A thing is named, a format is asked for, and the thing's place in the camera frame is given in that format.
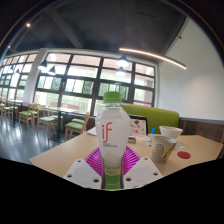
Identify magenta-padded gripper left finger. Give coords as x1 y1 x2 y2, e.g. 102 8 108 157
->
63 147 105 190

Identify long curved ceiling light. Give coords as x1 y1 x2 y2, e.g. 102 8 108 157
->
118 47 188 70

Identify wooden dining table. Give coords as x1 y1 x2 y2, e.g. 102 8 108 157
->
44 105 81 141

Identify white bowl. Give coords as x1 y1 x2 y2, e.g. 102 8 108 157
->
158 125 184 140

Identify flat round red coaster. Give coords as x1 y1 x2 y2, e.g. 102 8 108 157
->
176 150 192 160

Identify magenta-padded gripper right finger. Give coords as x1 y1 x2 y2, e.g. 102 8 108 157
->
122 145 164 190

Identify group of green-seated wooden chairs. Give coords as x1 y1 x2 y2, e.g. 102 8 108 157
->
0 99 91 143

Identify green upholstered bench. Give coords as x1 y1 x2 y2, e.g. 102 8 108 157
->
120 103 180 135

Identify white paper sheets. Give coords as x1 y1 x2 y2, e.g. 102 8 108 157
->
87 127 98 137

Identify patterned cream mug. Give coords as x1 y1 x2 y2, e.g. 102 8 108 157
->
148 134 178 164

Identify sticker-covered laptop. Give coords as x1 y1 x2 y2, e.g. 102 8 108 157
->
128 114 149 137

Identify white green-capped drink bottle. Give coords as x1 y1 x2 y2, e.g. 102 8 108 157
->
95 91 132 191

